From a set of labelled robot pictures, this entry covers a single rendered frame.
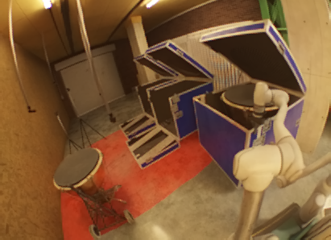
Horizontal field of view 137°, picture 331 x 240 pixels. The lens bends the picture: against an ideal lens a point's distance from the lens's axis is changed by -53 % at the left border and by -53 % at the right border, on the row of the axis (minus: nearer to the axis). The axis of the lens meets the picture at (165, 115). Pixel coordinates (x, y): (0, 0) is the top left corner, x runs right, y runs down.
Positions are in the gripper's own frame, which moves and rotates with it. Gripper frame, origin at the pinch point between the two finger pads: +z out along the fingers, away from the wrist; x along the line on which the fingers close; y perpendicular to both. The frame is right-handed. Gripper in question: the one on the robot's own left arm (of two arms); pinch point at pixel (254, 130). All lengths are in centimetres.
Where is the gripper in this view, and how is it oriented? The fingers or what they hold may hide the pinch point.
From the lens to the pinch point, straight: 117.0
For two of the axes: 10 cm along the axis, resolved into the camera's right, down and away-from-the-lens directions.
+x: 2.5, 3.6, -9.0
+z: 0.6, 9.2, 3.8
